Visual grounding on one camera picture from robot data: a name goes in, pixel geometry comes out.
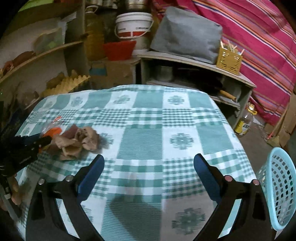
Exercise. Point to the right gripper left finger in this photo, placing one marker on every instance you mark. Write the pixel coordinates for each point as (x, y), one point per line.
(44, 221)

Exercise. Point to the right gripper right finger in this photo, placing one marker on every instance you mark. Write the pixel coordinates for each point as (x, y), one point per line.
(252, 221)

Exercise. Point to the orange napkin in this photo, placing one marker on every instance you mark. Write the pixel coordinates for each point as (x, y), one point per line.
(52, 132)

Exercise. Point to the brown paper bag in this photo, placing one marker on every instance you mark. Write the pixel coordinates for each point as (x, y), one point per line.
(87, 139)

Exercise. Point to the person's left hand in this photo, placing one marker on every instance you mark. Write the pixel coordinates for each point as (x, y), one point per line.
(14, 185)

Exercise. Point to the light blue laundry basket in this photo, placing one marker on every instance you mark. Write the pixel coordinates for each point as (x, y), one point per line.
(277, 178)

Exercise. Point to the yellow egg carton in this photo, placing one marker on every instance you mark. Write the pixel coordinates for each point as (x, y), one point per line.
(67, 85)

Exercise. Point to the small straw broom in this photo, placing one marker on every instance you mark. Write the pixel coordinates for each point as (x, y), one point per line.
(272, 139)

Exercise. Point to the green checkered tablecloth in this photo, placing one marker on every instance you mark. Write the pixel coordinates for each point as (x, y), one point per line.
(149, 189)

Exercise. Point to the cooking oil bottle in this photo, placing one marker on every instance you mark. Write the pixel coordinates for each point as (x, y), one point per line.
(246, 120)

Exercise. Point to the cardboard box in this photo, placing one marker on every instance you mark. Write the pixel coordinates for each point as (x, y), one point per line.
(105, 74)

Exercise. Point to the low grey side shelf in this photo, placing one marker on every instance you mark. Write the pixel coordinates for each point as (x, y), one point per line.
(174, 71)

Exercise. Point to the red plastic basin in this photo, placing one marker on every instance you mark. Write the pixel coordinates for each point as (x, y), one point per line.
(118, 51)

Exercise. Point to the yellow utensil caddy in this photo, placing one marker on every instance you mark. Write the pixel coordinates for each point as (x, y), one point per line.
(229, 58)

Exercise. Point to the white plastic bucket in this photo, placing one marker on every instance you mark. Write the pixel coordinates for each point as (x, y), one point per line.
(133, 25)

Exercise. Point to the steel cooking pot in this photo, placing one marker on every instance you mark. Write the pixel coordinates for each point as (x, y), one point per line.
(136, 5)

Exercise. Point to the striped magenta curtain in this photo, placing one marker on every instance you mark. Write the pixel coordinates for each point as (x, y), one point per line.
(267, 41)

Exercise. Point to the grey cushion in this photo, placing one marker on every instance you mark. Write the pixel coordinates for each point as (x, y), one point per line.
(186, 34)

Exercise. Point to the wooden wall shelving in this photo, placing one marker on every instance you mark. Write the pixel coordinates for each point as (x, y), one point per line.
(39, 40)

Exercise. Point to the wooden handled pan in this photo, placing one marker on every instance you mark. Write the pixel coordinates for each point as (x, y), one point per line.
(228, 95)

